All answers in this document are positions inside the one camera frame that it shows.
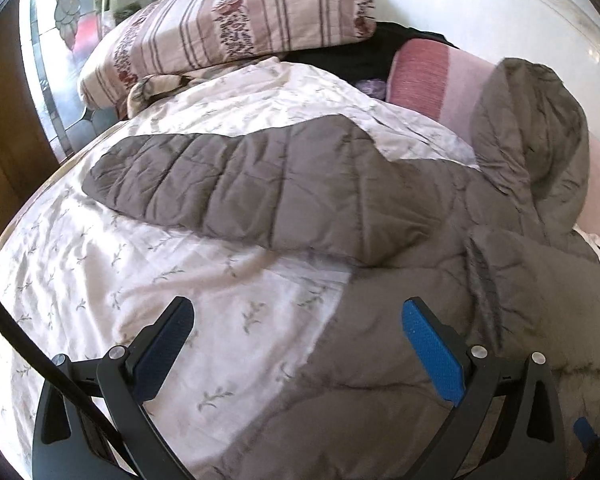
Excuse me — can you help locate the white floral bed sheet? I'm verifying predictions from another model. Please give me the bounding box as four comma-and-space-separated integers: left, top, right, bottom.
0, 57, 481, 480

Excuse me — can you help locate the beige patterned cloth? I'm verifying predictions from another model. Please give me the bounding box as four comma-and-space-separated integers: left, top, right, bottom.
125, 72, 216, 116

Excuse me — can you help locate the grey quilted jacket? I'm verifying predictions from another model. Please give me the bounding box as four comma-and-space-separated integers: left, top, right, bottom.
82, 57, 600, 480

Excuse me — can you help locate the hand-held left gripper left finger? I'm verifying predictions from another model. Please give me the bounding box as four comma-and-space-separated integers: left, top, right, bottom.
32, 296, 197, 480

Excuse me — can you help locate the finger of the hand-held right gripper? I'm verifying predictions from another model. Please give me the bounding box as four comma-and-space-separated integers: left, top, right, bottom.
574, 416, 600, 456

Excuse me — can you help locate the black cable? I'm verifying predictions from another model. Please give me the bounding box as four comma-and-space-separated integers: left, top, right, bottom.
0, 275, 136, 466

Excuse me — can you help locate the pink rolled blanket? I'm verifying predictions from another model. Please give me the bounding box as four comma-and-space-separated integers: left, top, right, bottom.
385, 40, 600, 251

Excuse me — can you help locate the stained glass window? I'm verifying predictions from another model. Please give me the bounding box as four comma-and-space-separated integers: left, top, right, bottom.
20, 0, 166, 161

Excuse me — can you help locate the purple cloth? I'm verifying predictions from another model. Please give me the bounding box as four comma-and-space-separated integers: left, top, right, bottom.
355, 77, 391, 101

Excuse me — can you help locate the black cloth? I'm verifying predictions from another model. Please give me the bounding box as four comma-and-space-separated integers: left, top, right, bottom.
280, 22, 461, 96

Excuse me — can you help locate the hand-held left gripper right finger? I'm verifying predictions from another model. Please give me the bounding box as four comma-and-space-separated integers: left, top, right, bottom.
401, 297, 566, 480

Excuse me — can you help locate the striped floral pillow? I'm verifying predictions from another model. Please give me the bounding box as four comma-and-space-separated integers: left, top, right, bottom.
79, 0, 376, 108

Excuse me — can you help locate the wooden door frame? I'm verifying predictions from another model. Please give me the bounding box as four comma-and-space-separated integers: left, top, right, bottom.
0, 0, 61, 261

